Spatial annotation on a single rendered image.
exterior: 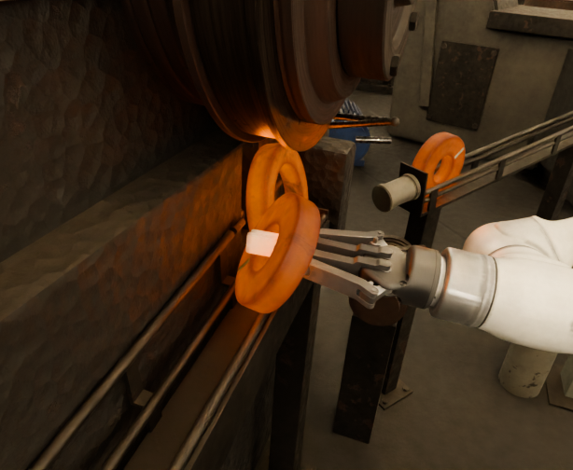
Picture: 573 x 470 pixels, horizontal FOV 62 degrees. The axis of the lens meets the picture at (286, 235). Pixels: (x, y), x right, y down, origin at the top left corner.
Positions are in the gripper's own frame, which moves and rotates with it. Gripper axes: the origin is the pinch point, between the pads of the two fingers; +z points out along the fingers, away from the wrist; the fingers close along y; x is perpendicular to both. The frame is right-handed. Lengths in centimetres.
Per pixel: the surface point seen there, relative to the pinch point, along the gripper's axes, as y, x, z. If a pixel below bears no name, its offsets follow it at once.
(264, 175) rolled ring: 9.2, 4.0, 4.3
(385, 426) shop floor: 32, -79, -31
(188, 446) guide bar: -25.5, -5.8, 1.7
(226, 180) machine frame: 4.4, 5.0, 8.3
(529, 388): 53, -74, -71
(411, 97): 277, -74, -33
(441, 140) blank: 51, -4, -24
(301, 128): 4.1, 14.4, -0.6
